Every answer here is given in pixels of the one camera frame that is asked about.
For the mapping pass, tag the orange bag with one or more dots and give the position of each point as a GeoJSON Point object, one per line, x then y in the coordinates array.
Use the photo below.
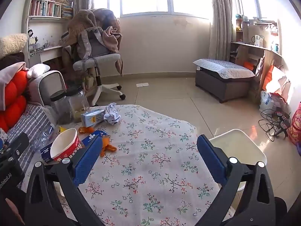
{"type": "Point", "coordinates": [268, 75]}

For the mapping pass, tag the large orange peel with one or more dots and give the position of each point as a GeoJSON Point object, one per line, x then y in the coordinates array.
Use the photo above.
{"type": "Point", "coordinates": [107, 147]}

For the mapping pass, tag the clear plastic bottle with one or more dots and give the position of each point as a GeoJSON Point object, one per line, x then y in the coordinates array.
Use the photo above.
{"type": "Point", "coordinates": [44, 134]}

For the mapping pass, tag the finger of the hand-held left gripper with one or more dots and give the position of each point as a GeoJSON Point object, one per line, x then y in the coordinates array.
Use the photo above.
{"type": "Point", "coordinates": [17, 143]}

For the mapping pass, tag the small orange peel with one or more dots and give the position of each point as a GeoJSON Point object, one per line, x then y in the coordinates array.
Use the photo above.
{"type": "Point", "coordinates": [83, 130]}

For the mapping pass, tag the snack-filled clear jar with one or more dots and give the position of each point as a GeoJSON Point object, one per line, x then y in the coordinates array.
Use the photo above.
{"type": "Point", "coordinates": [78, 103]}

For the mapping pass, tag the yellow wrapper piece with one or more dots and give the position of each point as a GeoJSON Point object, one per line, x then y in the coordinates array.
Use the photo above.
{"type": "Point", "coordinates": [61, 129]}

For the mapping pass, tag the dark blue small box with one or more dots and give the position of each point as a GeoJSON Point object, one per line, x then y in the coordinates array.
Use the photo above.
{"type": "Point", "coordinates": [45, 153]}

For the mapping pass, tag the quilted light cover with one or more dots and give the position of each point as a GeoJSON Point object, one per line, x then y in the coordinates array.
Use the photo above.
{"type": "Point", "coordinates": [223, 67]}

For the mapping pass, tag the striped blanket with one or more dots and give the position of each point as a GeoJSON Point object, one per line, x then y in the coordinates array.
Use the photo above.
{"type": "Point", "coordinates": [25, 127]}

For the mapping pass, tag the white grey office chair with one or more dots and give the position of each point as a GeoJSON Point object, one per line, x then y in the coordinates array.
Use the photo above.
{"type": "Point", "coordinates": [98, 60]}

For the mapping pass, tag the white paper sheet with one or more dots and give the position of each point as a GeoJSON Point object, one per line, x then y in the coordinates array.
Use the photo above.
{"type": "Point", "coordinates": [142, 84]}

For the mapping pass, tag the orange cushion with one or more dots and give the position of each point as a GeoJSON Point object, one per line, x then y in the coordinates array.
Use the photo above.
{"type": "Point", "coordinates": [14, 94]}

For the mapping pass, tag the wooden shelf desk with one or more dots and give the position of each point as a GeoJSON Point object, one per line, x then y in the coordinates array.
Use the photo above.
{"type": "Point", "coordinates": [249, 51]}

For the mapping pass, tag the white plastic bag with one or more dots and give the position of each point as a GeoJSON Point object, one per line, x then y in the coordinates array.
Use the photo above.
{"type": "Point", "coordinates": [111, 115]}
{"type": "Point", "coordinates": [265, 100]}

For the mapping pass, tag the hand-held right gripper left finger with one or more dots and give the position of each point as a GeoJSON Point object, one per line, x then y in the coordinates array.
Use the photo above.
{"type": "Point", "coordinates": [87, 160]}

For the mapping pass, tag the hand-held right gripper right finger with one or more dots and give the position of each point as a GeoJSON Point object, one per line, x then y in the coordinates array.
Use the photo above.
{"type": "Point", "coordinates": [211, 160]}

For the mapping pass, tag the white framed mesh chair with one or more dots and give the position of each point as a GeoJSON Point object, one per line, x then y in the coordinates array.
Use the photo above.
{"type": "Point", "coordinates": [40, 87]}

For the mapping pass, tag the light blue tissue pack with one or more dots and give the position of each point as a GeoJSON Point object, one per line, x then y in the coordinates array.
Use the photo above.
{"type": "Point", "coordinates": [91, 119]}

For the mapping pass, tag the white plastic waste bin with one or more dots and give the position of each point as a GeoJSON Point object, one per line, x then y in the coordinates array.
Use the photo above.
{"type": "Point", "coordinates": [237, 146]}

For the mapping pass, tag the grey backpack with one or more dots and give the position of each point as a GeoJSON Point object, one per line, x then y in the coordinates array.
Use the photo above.
{"type": "Point", "coordinates": [94, 42]}

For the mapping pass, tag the blue milk carton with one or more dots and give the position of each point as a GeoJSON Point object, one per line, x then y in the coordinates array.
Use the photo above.
{"type": "Point", "coordinates": [90, 138]}

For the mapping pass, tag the brown blanket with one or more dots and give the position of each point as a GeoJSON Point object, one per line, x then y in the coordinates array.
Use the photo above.
{"type": "Point", "coordinates": [94, 18]}

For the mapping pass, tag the dark grey ottoman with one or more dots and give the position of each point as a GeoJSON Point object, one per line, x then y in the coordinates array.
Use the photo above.
{"type": "Point", "coordinates": [218, 87]}

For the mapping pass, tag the cream fluffy cushion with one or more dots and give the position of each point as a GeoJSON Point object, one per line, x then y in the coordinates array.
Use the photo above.
{"type": "Point", "coordinates": [11, 43]}

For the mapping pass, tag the white desktop device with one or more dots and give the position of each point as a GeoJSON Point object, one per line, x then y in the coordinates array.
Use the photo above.
{"type": "Point", "coordinates": [257, 40]}

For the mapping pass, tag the white desk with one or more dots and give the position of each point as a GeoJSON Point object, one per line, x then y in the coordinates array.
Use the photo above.
{"type": "Point", "coordinates": [47, 51]}

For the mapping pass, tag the red printed bag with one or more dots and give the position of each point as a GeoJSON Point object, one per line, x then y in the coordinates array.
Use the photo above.
{"type": "Point", "coordinates": [295, 124]}

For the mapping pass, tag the white pillow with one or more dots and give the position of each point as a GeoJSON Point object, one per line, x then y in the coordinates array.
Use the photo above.
{"type": "Point", "coordinates": [37, 69]}

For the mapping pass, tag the red instant noodle cup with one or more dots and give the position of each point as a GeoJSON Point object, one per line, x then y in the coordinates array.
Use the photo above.
{"type": "Point", "coordinates": [63, 143]}

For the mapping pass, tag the dark-filled clear jar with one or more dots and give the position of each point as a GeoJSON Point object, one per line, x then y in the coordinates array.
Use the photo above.
{"type": "Point", "coordinates": [58, 108]}

